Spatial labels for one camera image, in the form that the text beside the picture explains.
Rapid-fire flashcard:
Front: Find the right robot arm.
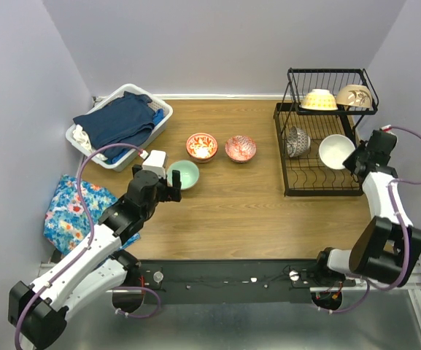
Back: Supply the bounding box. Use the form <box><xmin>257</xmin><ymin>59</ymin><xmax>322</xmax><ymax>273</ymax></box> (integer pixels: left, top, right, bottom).
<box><xmin>312</xmin><ymin>126</ymin><xmax>421</xmax><ymax>290</ymax></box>

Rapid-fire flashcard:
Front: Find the brown lattice pattern bowl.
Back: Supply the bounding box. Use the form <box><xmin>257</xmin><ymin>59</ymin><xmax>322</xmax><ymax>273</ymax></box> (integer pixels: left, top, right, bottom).
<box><xmin>287</xmin><ymin>126</ymin><xmax>311</xmax><ymax>158</ymax></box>

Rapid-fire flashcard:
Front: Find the celadon green bowl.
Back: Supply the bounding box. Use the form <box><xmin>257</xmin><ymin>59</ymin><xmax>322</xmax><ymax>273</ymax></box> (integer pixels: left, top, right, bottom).
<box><xmin>167</xmin><ymin>160</ymin><xmax>200</xmax><ymax>190</ymax></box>

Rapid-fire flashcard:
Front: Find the yellow patterned bowl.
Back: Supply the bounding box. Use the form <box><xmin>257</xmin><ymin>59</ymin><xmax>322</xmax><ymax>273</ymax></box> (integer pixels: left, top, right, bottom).
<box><xmin>301</xmin><ymin>89</ymin><xmax>338</xmax><ymax>111</ymax></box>

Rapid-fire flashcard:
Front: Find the aluminium frame rail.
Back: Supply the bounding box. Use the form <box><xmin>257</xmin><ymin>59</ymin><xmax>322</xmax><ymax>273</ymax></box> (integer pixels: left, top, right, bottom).
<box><xmin>18</xmin><ymin>260</ymin><xmax>421</xmax><ymax>350</ymax></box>

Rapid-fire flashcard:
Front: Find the white ribbed bowl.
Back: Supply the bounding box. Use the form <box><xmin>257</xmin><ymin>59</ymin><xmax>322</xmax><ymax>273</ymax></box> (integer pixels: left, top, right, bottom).
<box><xmin>319</xmin><ymin>134</ymin><xmax>355</xmax><ymax>170</ymax></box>

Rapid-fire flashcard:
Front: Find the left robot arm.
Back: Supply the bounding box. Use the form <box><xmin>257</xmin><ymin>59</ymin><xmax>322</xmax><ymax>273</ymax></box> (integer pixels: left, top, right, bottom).
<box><xmin>8</xmin><ymin>164</ymin><xmax>182</xmax><ymax>349</ymax></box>

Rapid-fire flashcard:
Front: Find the dark blue folded garment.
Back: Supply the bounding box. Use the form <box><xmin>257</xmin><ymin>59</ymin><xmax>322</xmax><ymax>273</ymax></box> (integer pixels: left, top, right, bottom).
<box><xmin>73</xmin><ymin>92</ymin><xmax>155</xmax><ymax>149</ymax></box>

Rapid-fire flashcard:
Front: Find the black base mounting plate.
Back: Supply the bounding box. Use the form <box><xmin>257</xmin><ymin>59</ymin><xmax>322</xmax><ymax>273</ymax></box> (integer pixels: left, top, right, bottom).
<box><xmin>111</xmin><ymin>258</ymin><xmax>359</xmax><ymax>306</ymax></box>

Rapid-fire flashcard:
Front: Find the black two-tier dish rack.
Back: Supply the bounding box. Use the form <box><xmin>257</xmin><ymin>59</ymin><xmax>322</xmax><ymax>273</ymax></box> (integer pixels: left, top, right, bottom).
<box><xmin>274</xmin><ymin>68</ymin><xmax>379</xmax><ymax>197</ymax></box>

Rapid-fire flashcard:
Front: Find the blue zigzag pattern bowl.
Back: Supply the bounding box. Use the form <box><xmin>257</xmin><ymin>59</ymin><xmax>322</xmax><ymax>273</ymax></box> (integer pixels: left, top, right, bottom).
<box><xmin>225</xmin><ymin>135</ymin><xmax>257</xmax><ymax>163</ymax></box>

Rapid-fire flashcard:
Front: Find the blue floral fabric bag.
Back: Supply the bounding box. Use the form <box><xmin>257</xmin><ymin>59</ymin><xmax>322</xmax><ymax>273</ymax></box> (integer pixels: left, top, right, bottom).
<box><xmin>43</xmin><ymin>175</ymin><xmax>117</xmax><ymax>255</ymax></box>

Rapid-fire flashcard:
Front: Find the white plastic laundry basket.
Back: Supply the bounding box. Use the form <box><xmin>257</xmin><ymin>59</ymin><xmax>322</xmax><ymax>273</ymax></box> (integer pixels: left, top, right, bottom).
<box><xmin>66</xmin><ymin>84</ymin><xmax>173</xmax><ymax>171</ymax></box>

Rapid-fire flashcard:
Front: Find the orange floral pattern bowl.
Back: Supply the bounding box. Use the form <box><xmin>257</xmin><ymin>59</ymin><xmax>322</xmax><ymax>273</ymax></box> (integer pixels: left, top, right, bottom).
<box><xmin>185</xmin><ymin>133</ymin><xmax>218</xmax><ymax>153</ymax></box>

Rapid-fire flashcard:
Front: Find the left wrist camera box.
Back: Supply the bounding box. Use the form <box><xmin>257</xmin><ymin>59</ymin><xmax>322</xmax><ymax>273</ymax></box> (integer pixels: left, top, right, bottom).
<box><xmin>142</xmin><ymin>150</ymin><xmax>168</xmax><ymax>179</ymax></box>

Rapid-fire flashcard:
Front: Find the white crumpled cloth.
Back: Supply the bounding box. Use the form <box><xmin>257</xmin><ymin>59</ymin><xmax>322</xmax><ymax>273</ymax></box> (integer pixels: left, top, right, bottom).
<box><xmin>72</xmin><ymin>125</ymin><xmax>95</xmax><ymax>152</ymax></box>

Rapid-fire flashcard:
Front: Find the beige bowl brown leaf pattern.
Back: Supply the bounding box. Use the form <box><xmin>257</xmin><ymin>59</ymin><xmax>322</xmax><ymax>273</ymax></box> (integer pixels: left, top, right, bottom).
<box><xmin>336</xmin><ymin>85</ymin><xmax>372</xmax><ymax>109</ymax></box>

